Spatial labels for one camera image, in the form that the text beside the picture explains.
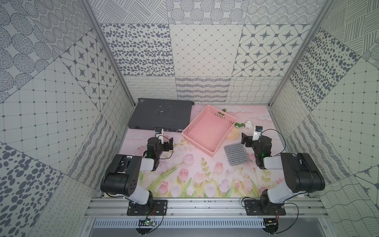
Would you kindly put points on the green white pipe valve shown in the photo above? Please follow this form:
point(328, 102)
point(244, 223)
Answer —
point(247, 125)

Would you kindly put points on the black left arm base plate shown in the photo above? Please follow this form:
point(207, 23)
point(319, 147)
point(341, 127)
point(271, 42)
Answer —
point(156, 207)

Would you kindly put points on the grey striped square dishcloth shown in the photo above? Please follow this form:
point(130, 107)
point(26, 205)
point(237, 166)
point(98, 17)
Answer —
point(236, 154)

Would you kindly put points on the pink perforated plastic basket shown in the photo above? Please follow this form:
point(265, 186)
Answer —
point(209, 129)

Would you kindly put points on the aluminium front rail frame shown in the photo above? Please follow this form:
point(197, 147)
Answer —
point(211, 213)

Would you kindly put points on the small green circuit board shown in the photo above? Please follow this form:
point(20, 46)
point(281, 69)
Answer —
point(147, 222)

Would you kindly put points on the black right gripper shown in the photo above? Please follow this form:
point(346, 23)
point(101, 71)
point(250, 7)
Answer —
point(248, 138)

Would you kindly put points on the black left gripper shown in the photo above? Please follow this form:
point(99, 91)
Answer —
point(167, 144)

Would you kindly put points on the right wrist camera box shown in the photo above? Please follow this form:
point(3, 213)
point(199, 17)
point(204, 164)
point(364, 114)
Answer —
point(257, 133)

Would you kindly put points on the black round connector under rail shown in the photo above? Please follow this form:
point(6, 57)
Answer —
point(271, 226)

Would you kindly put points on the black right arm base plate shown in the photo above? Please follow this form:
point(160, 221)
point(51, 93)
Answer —
point(254, 207)

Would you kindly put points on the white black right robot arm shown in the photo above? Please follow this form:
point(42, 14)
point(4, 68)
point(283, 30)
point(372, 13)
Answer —
point(301, 175)

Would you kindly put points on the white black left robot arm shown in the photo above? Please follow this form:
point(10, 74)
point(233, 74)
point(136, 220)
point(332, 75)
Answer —
point(121, 176)

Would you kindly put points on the dark grey network switch box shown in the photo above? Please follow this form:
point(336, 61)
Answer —
point(170, 115)

